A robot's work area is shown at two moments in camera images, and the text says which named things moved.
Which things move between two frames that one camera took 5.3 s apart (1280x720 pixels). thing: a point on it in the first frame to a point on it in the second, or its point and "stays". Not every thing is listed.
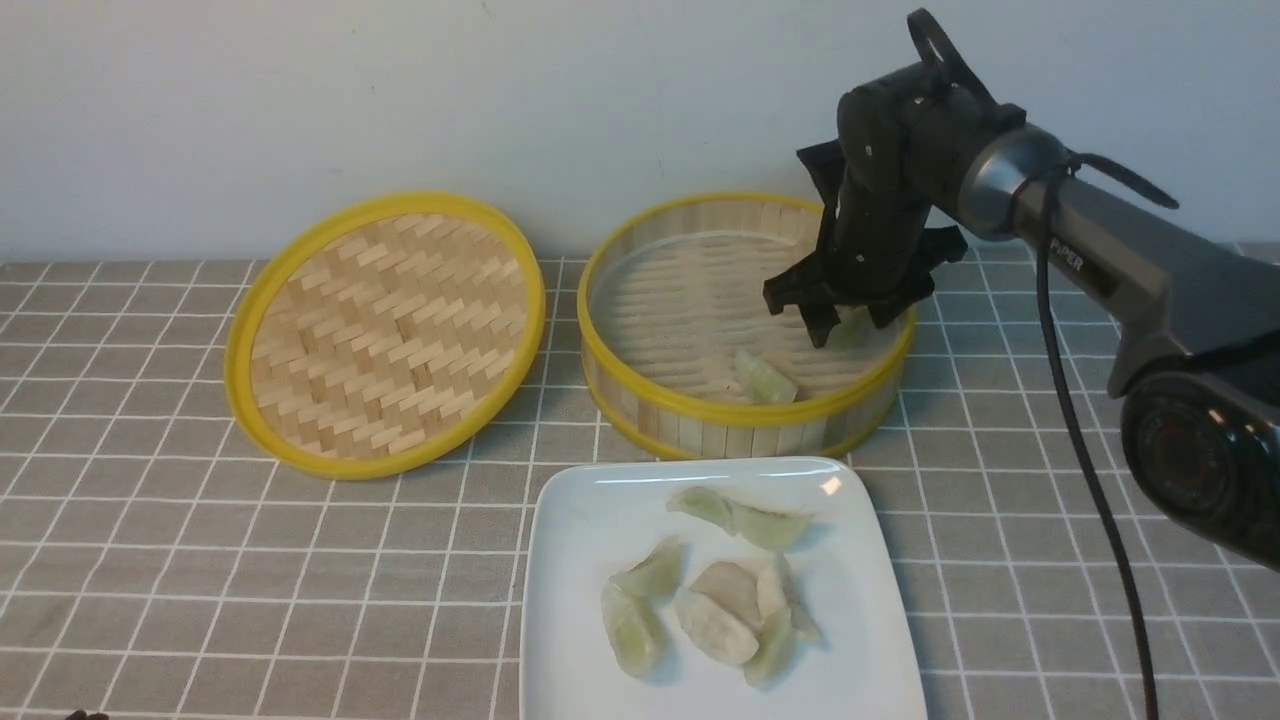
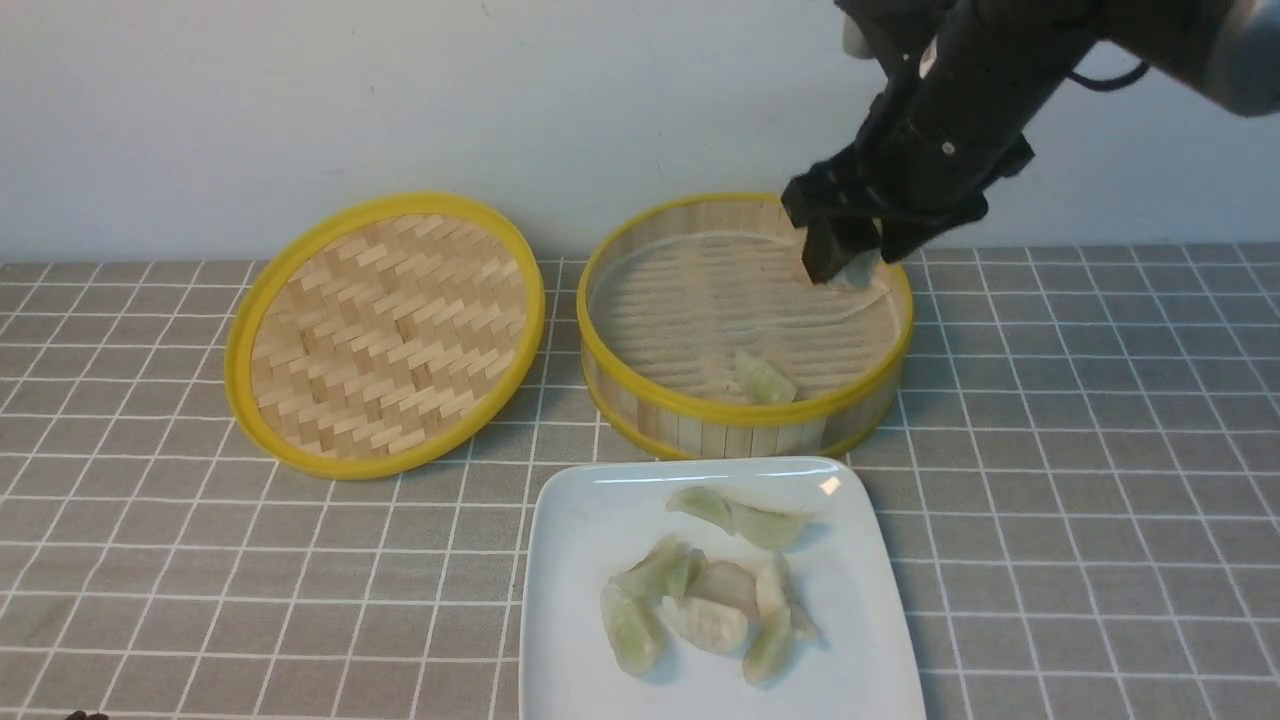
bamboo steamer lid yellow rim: [386, 333] stays
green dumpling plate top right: [772, 532] stays
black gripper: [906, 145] to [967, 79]
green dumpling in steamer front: [764, 384] stays
